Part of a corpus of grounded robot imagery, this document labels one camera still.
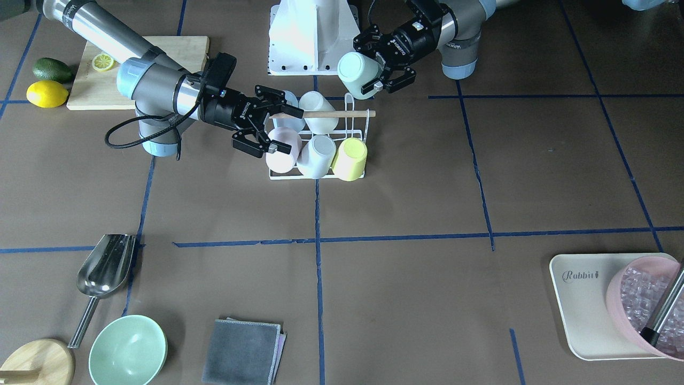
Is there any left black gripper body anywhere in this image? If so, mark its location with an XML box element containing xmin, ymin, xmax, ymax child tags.
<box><xmin>369</xmin><ymin>1</ymin><xmax>455</xmax><ymax>70</ymax></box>

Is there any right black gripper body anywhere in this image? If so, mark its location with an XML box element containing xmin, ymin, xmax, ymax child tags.
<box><xmin>200</xmin><ymin>86</ymin><xmax>276</xmax><ymax>141</ymax></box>

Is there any mint green cup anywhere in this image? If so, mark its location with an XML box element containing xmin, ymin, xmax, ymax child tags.
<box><xmin>337</xmin><ymin>52</ymin><xmax>383</xmax><ymax>100</ymax></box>

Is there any pink cup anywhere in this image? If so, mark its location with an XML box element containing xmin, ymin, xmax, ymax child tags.
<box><xmin>266</xmin><ymin>127</ymin><xmax>303</xmax><ymax>174</ymax></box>

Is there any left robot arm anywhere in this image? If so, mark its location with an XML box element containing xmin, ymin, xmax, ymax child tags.
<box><xmin>368</xmin><ymin>1</ymin><xmax>682</xmax><ymax>95</ymax></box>

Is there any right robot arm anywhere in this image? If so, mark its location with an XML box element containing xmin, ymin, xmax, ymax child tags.
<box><xmin>28</xmin><ymin>1</ymin><xmax>304</xmax><ymax>158</ymax></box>

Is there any white cup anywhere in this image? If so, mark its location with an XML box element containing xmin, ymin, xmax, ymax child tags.
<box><xmin>298</xmin><ymin>91</ymin><xmax>339</xmax><ymax>135</ymax></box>

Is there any light blue cup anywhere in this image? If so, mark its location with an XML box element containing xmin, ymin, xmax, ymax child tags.
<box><xmin>271</xmin><ymin>90</ymin><xmax>307</xmax><ymax>133</ymax></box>

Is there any grey cup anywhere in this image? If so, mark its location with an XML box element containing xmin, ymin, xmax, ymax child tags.
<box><xmin>297</xmin><ymin>135</ymin><xmax>337</xmax><ymax>179</ymax></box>

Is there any yellow cup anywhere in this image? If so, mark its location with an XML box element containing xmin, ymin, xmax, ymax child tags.
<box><xmin>331</xmin><ymin>138</ymin><xmax>368</xmax><ymax>182</ymax></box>

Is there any wooden cutting board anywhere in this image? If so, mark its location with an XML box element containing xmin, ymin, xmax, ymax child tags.
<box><xmin>66</xmin><ymin>36</ymin><xmax>209</xmax><ymax>111</ymax></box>

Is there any green avocado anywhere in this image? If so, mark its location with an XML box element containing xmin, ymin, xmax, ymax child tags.
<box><xmin>32</xmin><ymin>58</ymin><xmax>74</xmax><ymax>83</ymax></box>

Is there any yellow lemon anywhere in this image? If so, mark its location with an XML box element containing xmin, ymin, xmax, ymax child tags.
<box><xmin>25</xmin><ymin>80</ymin><xmax>69</xmax><ymax>108</ymax></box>

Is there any metal scoop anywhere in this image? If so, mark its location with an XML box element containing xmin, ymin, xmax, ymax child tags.
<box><xmin>67</xmin><ymin>234</ymin><xmax>136</xmax><ymax>349</ymax></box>

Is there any grey folded cloth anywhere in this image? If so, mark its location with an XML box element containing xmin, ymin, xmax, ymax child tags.
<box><xmin>202</xmin><ymin>319</ymin><xmax>284</xmax><ymax>384</ymax></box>

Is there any green bowl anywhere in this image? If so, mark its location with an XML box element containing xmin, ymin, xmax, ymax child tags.
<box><xmin>88</xmin><ymin>315</ymin><xmax>168</xmax><ymax>384</ymax></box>

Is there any beige tray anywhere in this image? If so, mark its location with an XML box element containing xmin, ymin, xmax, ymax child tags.
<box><xmin>549</xmin><ymin>252</ymin><xmax>679</xmax><ymax>361</ymax></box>

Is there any wooden mug tree stand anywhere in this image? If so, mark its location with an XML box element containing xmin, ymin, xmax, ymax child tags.
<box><xmin>1</xmin><ymin>338</ymin><xmax>75</xmax><ymax>384</ymax></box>

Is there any pink bowl with ice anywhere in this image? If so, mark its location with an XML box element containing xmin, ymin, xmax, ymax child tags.
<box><xmin>605</xmin><ymin>255</ymin><xmax>683</xmax><ymax>361</ymax></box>

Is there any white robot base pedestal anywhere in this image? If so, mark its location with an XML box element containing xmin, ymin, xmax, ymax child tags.
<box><xmin>267</xmin><ymin>1</ymin><xmax>360</xmax><ymax>76</ymax></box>

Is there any white wire cup rack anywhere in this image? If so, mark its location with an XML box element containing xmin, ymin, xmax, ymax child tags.
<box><xmin>266</xmin><ymin>91</ymin><xmax>377</xmax><ymax>180</ymax></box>

